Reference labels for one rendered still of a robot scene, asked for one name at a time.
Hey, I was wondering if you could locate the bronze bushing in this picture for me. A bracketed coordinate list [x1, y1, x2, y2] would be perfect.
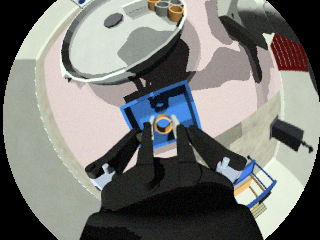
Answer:
[147, 0, 161, 11]
[155, 114, 172, 134]
[168, 5, 184, 22]

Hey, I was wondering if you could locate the blue crate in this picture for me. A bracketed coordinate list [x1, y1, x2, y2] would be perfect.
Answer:
[119, 80, 202, 149]

